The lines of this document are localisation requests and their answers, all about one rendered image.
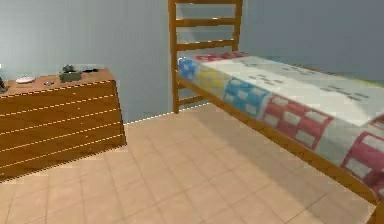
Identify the wooden bed with patchwork cover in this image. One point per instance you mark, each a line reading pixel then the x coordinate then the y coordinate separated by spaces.
pixel 283 96

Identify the flat black object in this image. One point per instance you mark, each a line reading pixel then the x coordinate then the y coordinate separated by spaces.
pixel 90 70

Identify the green potted house plant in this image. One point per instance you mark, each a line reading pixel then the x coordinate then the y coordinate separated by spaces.
pixel 70 75

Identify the brown wooden chest of drawers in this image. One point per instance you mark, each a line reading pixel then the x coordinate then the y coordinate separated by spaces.
pixel 60 123

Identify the small grey round object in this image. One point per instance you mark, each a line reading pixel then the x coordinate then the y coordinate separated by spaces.
pixel 48 83

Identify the white round dish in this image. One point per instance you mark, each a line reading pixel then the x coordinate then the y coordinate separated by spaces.
pixel 25 79

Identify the dark figurine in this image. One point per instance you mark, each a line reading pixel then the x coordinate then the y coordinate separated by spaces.
pixel 2 86

